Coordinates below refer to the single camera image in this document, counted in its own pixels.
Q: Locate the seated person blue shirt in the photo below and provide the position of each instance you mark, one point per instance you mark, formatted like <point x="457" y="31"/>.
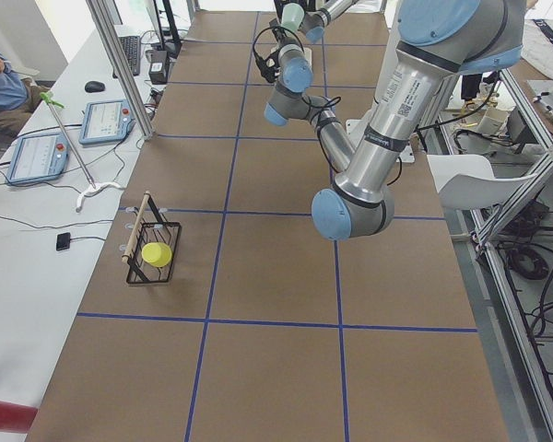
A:
<point x="19" y="98"/>

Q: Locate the black computer mouse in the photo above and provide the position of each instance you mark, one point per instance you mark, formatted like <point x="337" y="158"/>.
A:
<point x="94" y="86"/>

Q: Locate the black keyboard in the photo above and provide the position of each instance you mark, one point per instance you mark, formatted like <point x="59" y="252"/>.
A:
<point x="131" y="46"/>

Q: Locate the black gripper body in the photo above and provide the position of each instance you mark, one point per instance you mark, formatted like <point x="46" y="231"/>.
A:
<point x="270" y="63"/>

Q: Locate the wooden rack handle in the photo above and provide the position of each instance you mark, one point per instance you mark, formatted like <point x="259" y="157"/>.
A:
<point x="132" y="240"/>

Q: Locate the small black square device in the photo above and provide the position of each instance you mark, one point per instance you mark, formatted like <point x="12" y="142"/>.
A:
<point x="63" y="241"/>

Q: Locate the left teach pendant tablet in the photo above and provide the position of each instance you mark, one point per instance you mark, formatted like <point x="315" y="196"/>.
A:
<point x="37" y="158"/>

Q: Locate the black wire cup rack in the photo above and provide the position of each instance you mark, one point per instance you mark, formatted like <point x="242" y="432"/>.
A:
<point x="155" y="227"/>

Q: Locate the black power adapter box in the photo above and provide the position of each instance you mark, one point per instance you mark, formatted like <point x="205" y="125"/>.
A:
<point x="159" y="65"/>

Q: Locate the cream rabbit tray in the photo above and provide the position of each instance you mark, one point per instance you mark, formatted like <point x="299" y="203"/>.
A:
<point x="306" y="51"/>

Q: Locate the light green plastic cup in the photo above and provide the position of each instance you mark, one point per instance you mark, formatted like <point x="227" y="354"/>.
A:
<point x="292" y="16"/>

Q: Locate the white chair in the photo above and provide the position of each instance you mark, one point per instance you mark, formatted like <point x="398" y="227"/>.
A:
<point x="467" y="182"/>

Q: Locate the right teach pendant tablet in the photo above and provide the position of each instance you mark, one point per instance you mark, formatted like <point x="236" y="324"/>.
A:
<point x="106" y="121"/>

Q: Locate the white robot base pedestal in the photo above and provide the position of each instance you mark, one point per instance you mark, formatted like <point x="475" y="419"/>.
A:
<point x="381" y="116"/>

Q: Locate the yellow plastic cup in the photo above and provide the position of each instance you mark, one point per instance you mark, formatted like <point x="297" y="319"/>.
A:
<point x="157" y="254"/>

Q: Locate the aluminium frame post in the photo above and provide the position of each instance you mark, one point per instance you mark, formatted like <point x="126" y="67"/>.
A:
<point x="103" y="22"/>

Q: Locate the teach pendant tablet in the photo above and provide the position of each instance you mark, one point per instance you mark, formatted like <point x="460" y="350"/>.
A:
<point x="106" y="121"/>
<point x="37" y="158"/>

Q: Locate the green white reacher grabber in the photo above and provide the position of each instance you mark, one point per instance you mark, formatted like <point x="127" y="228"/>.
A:
<point x="94" y="187"/>

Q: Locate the red cylinder object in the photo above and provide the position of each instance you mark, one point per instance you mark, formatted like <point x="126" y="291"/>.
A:
<point x="16" y="418"/>

